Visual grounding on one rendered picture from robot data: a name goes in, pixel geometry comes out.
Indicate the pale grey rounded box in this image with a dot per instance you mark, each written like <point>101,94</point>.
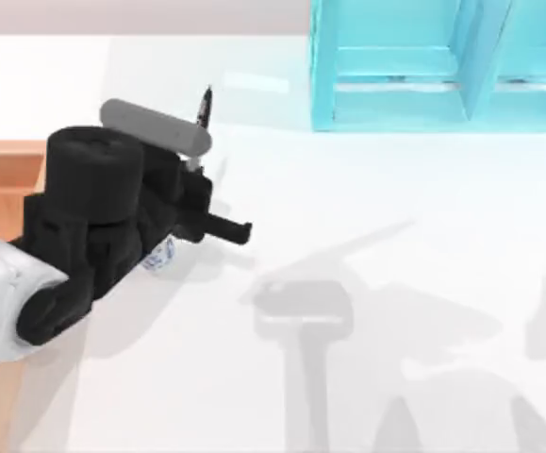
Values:
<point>150,125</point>

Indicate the white blue-printed object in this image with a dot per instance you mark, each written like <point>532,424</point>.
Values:
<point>160,257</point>

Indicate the light blue rack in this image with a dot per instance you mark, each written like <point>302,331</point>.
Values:
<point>395,66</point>

